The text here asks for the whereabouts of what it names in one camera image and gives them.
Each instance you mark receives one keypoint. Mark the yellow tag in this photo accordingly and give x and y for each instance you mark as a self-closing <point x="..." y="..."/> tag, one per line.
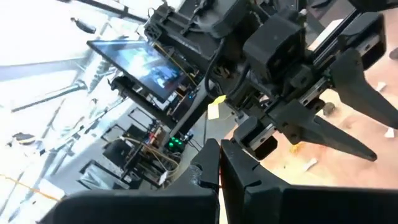
<point x="219" y="99"/>

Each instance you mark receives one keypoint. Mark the translucent smoky plastic skull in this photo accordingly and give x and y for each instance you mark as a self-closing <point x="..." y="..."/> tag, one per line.
<point x="394" y="53"/>
<point x="329" y="109"/>

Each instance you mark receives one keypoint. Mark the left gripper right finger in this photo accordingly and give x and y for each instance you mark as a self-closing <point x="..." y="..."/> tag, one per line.
<point x="280" y="205"/>

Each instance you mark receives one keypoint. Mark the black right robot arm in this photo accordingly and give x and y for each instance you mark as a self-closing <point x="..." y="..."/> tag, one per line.
<point x="192" y="34"/>

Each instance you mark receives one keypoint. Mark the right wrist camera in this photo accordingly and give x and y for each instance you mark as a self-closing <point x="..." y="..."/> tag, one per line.
<point x="273" y="46"/>

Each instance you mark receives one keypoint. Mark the device with green lights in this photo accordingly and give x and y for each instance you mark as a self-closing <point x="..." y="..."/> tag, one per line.
<point x="175" y="144"/>

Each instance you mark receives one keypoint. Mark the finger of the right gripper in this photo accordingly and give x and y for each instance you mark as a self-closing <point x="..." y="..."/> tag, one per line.
<point x="311" y="127"/>
<point x="357" y="84"/>

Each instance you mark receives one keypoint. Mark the orange plastic spider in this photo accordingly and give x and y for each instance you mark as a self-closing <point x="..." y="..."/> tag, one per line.
<point x="297" y="148"/>

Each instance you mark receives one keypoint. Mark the white plastic bone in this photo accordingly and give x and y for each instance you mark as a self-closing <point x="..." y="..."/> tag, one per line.
<point x="389" y="132"/>
<point x="381" y="86"/>
<point x="310" y="164"/>

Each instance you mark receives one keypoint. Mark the black computer monitor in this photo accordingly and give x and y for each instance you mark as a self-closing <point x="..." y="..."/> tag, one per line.
<point x="146" y="67"/>

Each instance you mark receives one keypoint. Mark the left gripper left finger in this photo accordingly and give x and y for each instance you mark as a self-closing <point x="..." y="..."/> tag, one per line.
<point x="140" y="205"/>

